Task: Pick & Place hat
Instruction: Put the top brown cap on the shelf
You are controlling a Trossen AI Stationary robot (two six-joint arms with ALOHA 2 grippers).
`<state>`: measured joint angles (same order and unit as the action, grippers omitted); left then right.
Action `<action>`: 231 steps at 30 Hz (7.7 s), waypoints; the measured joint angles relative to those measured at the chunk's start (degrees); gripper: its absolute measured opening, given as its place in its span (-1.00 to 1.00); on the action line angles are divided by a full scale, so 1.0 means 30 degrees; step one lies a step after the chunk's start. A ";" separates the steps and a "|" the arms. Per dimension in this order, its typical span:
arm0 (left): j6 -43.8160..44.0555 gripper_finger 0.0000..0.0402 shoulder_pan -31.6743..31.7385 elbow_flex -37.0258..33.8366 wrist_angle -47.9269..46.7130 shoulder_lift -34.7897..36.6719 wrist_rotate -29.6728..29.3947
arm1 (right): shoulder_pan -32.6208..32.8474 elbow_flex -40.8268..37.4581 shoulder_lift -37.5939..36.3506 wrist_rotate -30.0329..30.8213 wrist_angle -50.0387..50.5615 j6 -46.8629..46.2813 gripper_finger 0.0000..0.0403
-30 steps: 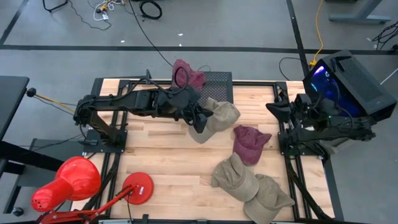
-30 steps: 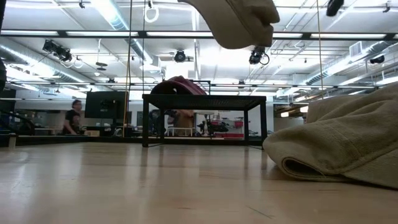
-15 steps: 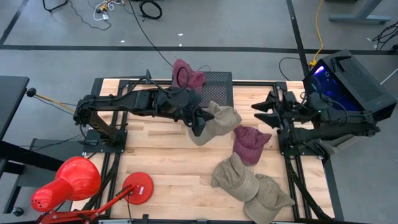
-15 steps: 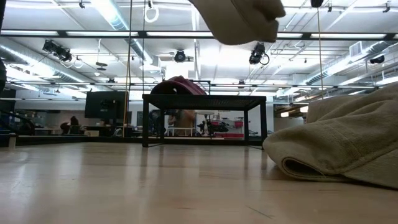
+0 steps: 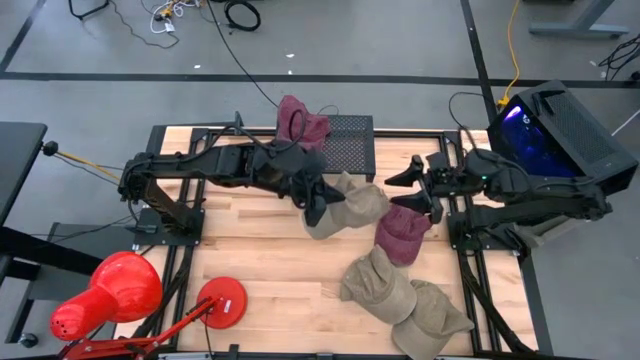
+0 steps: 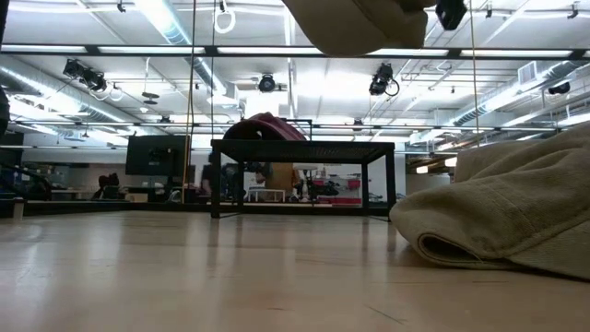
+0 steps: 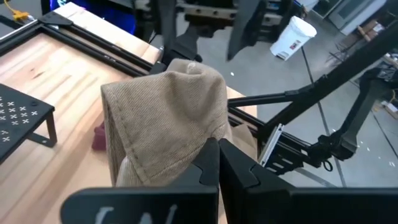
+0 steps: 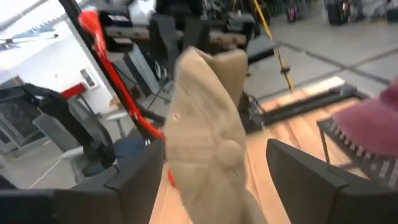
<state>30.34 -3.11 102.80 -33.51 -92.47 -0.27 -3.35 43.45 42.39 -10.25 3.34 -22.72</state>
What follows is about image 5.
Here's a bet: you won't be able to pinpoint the yellow cord with black knob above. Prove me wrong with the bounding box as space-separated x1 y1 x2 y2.
42 140 124 182

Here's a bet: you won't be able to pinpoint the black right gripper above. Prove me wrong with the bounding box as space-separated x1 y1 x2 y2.
383 154 472 225

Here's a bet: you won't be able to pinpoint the yellow hanging cord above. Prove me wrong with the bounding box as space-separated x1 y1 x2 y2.
495 0 522 109

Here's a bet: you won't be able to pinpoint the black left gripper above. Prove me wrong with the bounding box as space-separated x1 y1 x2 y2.
279 164 347 228

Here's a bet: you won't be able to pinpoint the black aluminium table frame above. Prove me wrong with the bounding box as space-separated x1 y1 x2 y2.
147 123 556 360

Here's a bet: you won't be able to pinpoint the long black floor cable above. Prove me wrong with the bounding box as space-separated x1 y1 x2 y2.
206 0 280 110

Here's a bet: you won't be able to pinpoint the black computer tower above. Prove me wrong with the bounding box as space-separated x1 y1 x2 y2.
485 79 640 197

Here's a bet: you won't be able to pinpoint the black coiled floor cable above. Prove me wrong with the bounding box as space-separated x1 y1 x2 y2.
223 0 262 33

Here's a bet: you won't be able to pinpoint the black mesh rack table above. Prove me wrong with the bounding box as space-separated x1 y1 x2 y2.
299 114 377 184

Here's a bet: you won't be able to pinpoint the red desk lamp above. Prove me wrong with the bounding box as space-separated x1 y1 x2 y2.
48 251 249 360

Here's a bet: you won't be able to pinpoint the grey desk leg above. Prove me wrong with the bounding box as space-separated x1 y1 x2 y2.
528 0 631 40

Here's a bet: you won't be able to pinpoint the black desk leg frame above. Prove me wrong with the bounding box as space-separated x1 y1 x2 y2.
0 225 104 346

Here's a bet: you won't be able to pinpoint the black desk top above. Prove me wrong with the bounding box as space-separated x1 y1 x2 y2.
0 121 49 226

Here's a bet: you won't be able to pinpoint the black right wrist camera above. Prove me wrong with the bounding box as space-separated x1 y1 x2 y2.
425 151 450 172

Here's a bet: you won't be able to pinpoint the olive khaki baseball cap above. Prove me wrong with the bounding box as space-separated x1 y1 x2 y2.
390 278 475 360
339 243 419 326

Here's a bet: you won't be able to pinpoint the white cables and plug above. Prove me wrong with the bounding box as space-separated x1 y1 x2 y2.
148 0 201 35

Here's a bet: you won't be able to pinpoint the light beige baseball cap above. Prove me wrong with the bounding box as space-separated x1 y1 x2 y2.
301 170 391 241

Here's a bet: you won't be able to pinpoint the maroon baseball cap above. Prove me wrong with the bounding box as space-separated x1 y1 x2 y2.
275 94 332 154
373 202 434 268

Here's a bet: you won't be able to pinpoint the black floor cable bundle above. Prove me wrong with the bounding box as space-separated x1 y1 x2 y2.
597 32 640 82

